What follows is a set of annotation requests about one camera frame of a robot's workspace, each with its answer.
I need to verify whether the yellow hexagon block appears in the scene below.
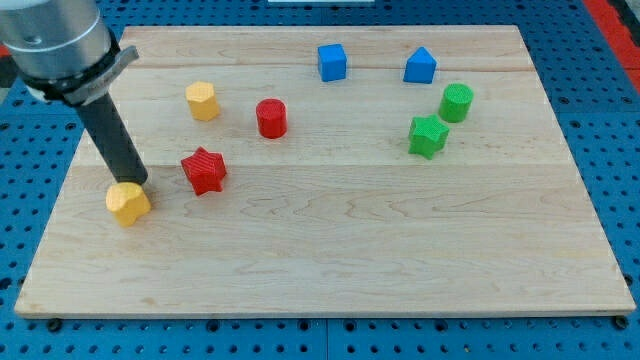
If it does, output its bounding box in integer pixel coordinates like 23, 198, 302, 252
185, 81, 220, 121

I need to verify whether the green star block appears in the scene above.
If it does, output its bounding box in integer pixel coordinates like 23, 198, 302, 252
408, 114, 449, 160

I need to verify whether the wooden board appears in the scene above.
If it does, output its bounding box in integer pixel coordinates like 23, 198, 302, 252
15, 25, 636, 319

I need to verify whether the green cylinder block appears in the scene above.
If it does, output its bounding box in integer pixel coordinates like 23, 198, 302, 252
438, 83, 474, 123

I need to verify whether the blue pentagon block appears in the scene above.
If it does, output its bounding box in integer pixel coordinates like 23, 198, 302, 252
403, 47, 437, 84

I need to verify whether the blue cube block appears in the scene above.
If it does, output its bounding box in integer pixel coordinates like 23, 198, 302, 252
317, 44, 347, 82

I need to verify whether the red star block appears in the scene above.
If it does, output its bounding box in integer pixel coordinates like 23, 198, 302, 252
181, 147, 227, 196

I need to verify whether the black flange mount plate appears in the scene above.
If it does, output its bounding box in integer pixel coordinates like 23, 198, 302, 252
23, 31, 139, 106

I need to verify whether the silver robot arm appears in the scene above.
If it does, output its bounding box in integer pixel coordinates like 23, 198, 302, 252
1, 0, 148, 185

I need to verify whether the yellow heart block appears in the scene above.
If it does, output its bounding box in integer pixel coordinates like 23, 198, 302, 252
105, 182, 151, 227

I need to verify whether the red cylinder block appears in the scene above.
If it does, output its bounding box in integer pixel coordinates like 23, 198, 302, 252
256, 98, 288, 139

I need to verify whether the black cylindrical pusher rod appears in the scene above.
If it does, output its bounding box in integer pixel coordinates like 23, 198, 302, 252
76, 94, 148, 185

